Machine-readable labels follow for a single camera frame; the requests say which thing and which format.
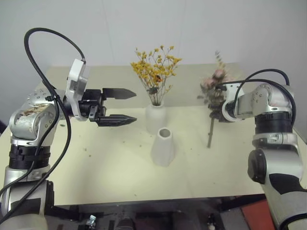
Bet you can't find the pink dried flower bouquet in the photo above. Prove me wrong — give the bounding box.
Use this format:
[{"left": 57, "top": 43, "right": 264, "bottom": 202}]
[{"left": 196, "top": 50, "right": 237, "bottom": 149}]

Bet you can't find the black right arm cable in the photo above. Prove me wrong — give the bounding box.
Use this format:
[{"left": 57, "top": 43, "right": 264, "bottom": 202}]
[{"left": 216, "top": 69, "right": 297, "bottom": 135}]

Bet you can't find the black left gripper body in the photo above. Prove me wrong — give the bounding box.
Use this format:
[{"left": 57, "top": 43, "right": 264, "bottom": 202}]
[{"left": 78, "top": 89, "right": 107, "bottom": 123}]

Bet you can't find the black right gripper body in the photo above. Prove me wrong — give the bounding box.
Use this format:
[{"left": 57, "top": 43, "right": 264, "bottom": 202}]
[{"left": 209, "top": 104, "right": 227, "bottom": 122}]

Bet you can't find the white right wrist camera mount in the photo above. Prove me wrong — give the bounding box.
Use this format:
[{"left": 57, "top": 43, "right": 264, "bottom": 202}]
[{"left": 221, "top": 81, "right": 246, "bottom": 123}]

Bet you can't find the conical white ceramic vase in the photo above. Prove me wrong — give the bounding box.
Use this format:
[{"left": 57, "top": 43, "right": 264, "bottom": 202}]
[{"left": 150, "top": 127, "right": 179, "bottom": 167}]

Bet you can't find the round white ceramic vase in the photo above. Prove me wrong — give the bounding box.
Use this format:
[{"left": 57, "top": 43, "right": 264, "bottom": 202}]
[{"left": 144, "top": 100, "right": 167, "bottom": 135}]

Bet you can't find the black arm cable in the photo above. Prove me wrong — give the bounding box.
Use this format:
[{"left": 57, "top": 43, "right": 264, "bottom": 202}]
[
  {"left": 0, "top": 28, "right": 87, "bottom": 216},
  {"left": 216, "top": 69, "right": 297, "bottom": 135}
]

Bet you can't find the dark rounded shape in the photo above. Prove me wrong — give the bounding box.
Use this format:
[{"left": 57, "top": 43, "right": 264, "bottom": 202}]
[{"left": 116, "top": 215, "right": 138, "bottom": 230}]

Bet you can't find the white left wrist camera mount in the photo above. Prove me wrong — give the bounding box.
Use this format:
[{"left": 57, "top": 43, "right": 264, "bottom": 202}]
[{"left": 65, "top": 58, "right": 90, "bottom": 122}]

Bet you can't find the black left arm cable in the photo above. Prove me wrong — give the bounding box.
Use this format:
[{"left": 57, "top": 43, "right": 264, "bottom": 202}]
[{"left": 0, "top": 28, "right": 87, "bottom": 216}]

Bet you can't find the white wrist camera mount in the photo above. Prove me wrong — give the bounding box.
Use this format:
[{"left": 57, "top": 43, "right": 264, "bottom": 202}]
[
  {"left": 221, "top": 81, "right": 246, "bottom": 123},
  {"left": 65, "top": 58, "right": 90, "bottom": 122}
]

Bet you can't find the yellow dried flower bouquet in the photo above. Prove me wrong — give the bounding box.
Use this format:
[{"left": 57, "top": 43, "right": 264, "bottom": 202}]
[{"left": 130, "top": 45, "right": 183, "bottom": 106}]

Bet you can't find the red panel under table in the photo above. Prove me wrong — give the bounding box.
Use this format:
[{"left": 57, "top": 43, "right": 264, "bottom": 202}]
[{"left": 240, "top": 198, "right": 277, "bottom": 226}]

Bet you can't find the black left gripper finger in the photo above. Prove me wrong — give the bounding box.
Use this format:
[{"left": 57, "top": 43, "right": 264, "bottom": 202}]
[
  {"left": 96, "top": 114, "right": 138, "bottom": 128},
  {"left": 102, "top": 87, "right": 138, "bottom": 100}
]

